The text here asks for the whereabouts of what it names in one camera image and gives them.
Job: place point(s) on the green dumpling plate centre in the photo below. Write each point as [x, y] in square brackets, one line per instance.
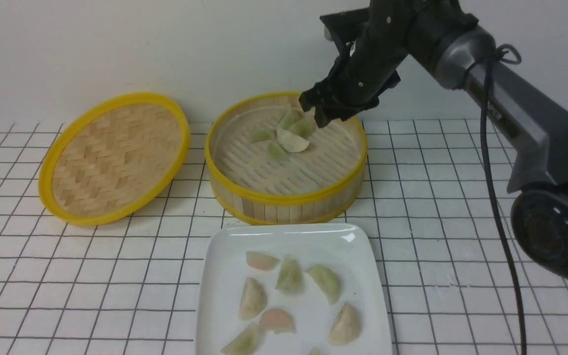
[290, 278]

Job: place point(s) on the yellow-rimmed bamboo steamer basket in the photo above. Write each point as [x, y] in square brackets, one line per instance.
[260, 187]

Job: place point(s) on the beige dumpling plate lower right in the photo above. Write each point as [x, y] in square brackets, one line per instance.
[346, 327]

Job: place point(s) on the white square ceramic plate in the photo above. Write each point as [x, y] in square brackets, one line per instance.
[344, 248]

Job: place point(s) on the green dumpling steamer left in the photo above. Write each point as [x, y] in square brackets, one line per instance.
[262, 135]

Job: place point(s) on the green dumpling steamer right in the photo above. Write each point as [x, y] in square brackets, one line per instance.
[304, 128]

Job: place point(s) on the pink dumpling plate lower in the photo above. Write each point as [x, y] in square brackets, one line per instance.
[277, 320]

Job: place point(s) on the pink dumpling plate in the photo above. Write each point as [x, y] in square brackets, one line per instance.
[260, 261]
[277, 320]

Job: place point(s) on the green dumpling plate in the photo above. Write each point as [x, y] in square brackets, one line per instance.
[290, 278]
[327, 280]
[246, 342]

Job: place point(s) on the green dumpling steamer top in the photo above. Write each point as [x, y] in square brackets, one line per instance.
[288, 119]

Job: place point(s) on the green dumpling steamer bottom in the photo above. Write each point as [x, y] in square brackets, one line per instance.
[276, 152]

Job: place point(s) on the yellow-rimmed bamboo steamer lid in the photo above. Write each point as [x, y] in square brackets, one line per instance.
[114, 159]

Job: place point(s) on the beige dumpling plate left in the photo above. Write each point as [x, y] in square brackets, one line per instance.
[253, 300]

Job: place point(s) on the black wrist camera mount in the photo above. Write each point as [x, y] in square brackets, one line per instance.
[344, 27]

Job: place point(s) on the green dumpling plate right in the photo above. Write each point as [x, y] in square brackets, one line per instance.
[327, 280]

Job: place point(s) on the green dumpling plate bottom left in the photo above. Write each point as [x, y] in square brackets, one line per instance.
[246, 342]

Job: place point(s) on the pink dumpling plate top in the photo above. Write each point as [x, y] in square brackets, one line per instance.
[260, 261]

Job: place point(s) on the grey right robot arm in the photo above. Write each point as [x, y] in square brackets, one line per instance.
[460, 55]

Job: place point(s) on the white dumpling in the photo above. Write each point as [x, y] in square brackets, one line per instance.
[291, 142]

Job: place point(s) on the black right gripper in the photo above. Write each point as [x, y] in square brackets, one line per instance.
[365, 68]

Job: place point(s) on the green dumpling steamer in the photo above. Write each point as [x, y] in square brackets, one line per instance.
[304, 128]
[276, 152]
[262, 135]
[288, 119]

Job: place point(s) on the beige dumpling plate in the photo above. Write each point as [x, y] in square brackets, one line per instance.
[253, 300]
[346, 327]

